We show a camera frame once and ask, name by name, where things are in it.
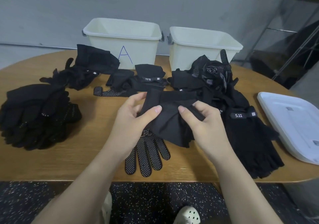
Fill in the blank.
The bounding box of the person's left forearm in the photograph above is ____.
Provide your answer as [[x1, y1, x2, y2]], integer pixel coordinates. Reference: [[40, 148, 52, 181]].
[[32, 144, 133, 224]]

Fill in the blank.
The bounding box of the person's left white shoe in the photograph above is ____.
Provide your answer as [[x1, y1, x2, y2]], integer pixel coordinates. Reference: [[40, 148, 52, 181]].
[[100, 191, 113, 224]]

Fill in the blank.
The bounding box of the person's right forearm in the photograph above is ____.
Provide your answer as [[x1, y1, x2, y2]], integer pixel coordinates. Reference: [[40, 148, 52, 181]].
[[212, 149, 285, 224]]

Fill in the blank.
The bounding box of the person's white shoe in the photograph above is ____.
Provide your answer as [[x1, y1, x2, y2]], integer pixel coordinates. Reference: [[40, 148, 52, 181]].
[[100, 191, 113, 224], [173, 205, 201, 224]]

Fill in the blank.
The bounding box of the black dotted glove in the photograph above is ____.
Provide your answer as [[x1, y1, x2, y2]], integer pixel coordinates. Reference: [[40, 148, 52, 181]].
[[125, 129, 171, 177], [0, 83, 83, 150], [137, 89, 205, 147]]

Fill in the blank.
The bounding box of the white plastic bin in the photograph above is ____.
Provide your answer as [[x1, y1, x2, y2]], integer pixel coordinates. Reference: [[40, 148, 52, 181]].
[[167, 27, 244, 73], [82, 18, 164, 70]]

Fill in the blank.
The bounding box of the pile of black gloves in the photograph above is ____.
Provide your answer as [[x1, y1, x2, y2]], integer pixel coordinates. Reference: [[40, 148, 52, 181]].
[[40, 44, 250, 113], [0, 83, 83, 150]]

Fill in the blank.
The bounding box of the metal rack frame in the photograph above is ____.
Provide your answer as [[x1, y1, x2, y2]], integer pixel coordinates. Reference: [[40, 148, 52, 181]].
[[244, 0, 319, 89]]

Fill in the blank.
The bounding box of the white flat tray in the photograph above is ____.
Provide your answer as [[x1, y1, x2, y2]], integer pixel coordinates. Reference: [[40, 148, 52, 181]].
[[257, 92, 319, 165]]

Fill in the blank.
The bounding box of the grey wall pipe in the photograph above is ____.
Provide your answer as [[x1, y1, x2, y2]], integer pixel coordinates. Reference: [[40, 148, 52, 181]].
[[0, 42, 84, 49]]

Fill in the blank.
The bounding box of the person's right white shoe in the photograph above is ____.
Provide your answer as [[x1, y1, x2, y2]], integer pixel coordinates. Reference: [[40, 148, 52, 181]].
[[173, 205, 201, 224]]

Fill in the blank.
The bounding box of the person's left hand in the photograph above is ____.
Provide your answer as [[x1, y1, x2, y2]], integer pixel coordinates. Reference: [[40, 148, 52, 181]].
[[106, 92, 163, 158]]

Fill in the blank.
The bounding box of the stack of black gloves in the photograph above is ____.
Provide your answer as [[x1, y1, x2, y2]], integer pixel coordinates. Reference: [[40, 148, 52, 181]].
[[0, 83, 83, 150]]

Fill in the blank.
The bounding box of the black fingerless glove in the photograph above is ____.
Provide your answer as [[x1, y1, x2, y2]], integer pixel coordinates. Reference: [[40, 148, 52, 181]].
[[222, 107, 285, 179]]

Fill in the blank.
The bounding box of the person's right hand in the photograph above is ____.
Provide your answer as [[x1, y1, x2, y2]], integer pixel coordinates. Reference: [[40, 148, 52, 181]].
[[178, 100, 236, 163]]

